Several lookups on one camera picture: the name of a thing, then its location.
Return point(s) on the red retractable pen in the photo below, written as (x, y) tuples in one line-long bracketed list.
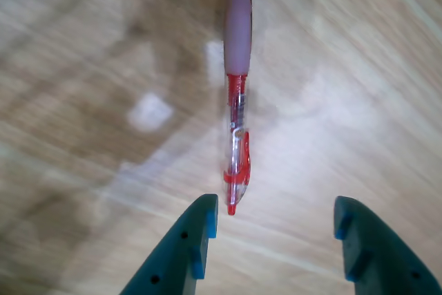
[(239, 25)]

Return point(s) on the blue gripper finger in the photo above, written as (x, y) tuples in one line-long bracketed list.
[(383, 260), (172, 257)]

